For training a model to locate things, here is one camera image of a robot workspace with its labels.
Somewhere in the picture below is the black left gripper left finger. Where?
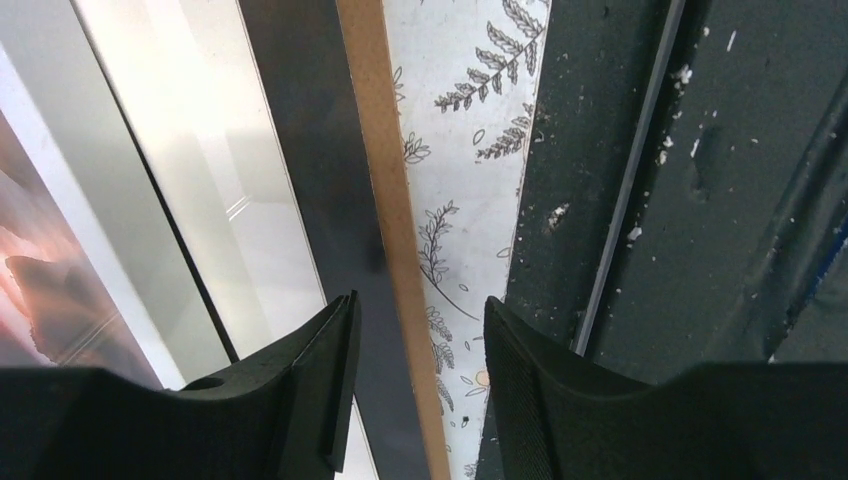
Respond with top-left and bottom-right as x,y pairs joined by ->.
1,292 -> 361,479

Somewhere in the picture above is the brown frame backing board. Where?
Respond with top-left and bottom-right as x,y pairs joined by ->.
338,0 -> 450,479

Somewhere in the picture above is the white photo mat border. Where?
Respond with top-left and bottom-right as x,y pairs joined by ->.
1,1 -> 378,479

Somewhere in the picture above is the sunset landscape photo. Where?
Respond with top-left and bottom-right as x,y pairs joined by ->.
1,121 -> 162,389

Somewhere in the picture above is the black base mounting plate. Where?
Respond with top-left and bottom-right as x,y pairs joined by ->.
475,0 -> 848,480

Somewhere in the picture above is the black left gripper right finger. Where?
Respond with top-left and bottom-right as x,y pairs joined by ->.
484,297 -> 847,479

